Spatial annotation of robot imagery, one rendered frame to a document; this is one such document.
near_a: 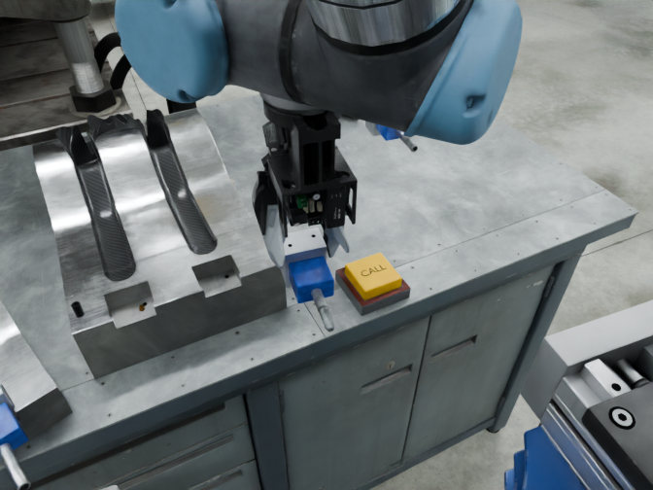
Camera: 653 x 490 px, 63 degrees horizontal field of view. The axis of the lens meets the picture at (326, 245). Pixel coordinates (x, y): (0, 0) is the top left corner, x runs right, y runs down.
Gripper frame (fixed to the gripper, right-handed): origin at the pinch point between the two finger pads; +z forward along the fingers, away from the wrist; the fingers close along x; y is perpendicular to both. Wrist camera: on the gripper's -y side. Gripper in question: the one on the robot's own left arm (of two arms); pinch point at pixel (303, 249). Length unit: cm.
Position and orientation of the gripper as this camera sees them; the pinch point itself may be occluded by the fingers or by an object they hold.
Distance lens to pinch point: 61.2
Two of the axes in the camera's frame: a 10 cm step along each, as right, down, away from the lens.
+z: 0.0, 7.4, 6.7
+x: 9.6, -2.0, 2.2
